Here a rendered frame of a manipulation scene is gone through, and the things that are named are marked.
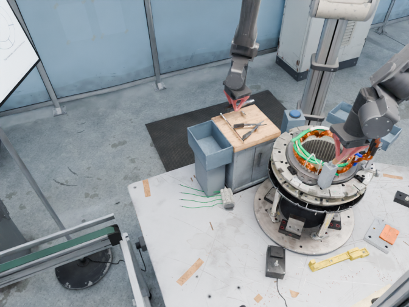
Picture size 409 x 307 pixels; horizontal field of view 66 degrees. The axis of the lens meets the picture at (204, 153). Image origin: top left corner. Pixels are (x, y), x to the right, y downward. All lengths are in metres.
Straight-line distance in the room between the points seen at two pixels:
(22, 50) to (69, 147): 1.64
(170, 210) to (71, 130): 1.92
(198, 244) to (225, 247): 0.10
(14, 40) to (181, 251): 0.95
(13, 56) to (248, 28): 0.81
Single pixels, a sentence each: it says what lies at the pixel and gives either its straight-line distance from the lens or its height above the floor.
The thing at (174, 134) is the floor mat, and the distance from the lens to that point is 2.75.
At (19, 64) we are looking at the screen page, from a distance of 1.33.
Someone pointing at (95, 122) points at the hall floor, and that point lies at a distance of 3.08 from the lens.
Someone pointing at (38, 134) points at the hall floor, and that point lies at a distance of 3.16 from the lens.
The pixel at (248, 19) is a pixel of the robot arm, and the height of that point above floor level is 1.50.
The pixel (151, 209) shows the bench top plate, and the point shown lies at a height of 0.78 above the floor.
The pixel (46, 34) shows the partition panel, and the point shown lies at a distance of 2.99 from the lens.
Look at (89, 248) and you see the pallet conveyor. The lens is 1.36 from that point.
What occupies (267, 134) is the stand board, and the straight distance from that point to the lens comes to 1.19.
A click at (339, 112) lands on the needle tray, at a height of 1.02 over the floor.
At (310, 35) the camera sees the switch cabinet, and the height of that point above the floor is 0.50.
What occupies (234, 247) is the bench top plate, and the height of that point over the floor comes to 0.78.
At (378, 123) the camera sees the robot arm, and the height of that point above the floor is 1.43.
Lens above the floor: 1.85
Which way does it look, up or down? 46 degrees down
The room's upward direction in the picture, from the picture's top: 1 degrees counter-clockwise
